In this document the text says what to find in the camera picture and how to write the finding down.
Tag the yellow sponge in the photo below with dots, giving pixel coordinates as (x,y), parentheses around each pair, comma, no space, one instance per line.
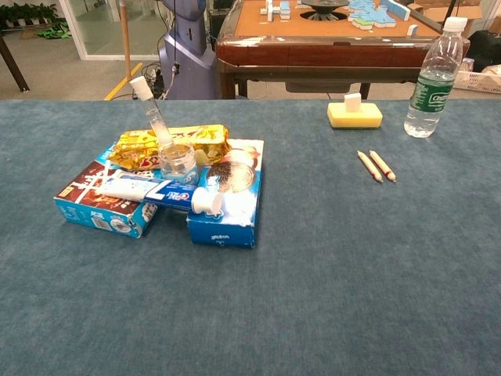
(336,118)

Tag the white plastic basket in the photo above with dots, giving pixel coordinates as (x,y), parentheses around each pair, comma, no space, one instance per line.
(477,82)

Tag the plain wooden pencil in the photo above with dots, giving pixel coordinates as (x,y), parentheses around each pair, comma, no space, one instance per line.
(370,166)

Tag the small clear bottle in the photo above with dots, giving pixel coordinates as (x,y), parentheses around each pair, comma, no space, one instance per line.
(154,113)

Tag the green potted plants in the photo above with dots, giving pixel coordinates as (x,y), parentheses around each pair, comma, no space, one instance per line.
(27,13)

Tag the blue Oreo cookie box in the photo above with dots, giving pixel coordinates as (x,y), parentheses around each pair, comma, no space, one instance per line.
(235,213)

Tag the wooden pole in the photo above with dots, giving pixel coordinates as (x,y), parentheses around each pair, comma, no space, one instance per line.
(126,35)

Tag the blue white mahjong tile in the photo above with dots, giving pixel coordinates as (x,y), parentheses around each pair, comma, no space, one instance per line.
(412,30)

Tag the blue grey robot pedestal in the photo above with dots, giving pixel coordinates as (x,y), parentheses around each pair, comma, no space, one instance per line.
(188,51)

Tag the blue cookie box brown picture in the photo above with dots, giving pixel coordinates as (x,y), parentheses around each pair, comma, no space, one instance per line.
(88,190)

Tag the blue white toothpaste tube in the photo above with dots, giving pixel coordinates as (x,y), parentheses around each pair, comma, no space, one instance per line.
(164,196)

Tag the blue felt table cover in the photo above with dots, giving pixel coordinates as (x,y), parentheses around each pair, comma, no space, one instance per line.
(313,274)

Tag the white eraser block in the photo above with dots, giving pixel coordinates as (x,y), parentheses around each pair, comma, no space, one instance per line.
(353,103)

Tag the clear water bottle green label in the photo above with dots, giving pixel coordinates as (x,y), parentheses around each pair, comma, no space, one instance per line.
(430,98)

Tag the clear glass jar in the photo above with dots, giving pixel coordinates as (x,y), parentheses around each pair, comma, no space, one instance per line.
(180,168)

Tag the dark table leg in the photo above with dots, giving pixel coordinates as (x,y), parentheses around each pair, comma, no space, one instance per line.
(13,62)

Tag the blue mahjong tile stack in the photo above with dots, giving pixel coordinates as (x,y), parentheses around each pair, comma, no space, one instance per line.
(276,11)
(372,17)

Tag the white framed glass partition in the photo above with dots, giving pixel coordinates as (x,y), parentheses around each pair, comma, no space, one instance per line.
(102,51)

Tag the brown wooden mahjong table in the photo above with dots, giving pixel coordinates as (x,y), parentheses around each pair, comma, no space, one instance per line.
(313,55)

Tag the yellow foil snack packet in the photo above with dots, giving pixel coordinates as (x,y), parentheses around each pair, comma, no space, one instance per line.
(205,137)

